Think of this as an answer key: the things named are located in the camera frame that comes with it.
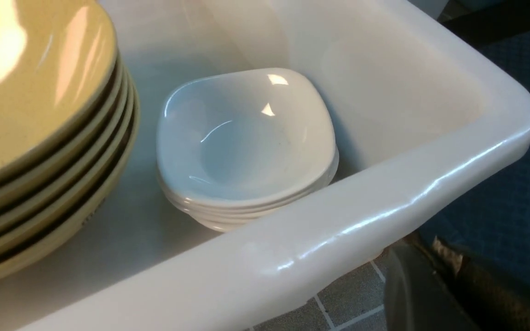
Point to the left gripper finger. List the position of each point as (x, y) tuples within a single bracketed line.
[(446, 288)]

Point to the white square dish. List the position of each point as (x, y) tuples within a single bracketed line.
[(224, 220), (244, 138)]

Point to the yellow noodle bowl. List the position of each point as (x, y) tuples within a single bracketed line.
[(56, 57)]

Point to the top stacked yellow bowl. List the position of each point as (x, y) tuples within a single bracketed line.
[(34, 188)]

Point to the large translucent white bin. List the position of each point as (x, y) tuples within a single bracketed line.
[(420, 116)]

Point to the stacked white square dish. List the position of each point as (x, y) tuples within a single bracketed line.
[(224, 220)]

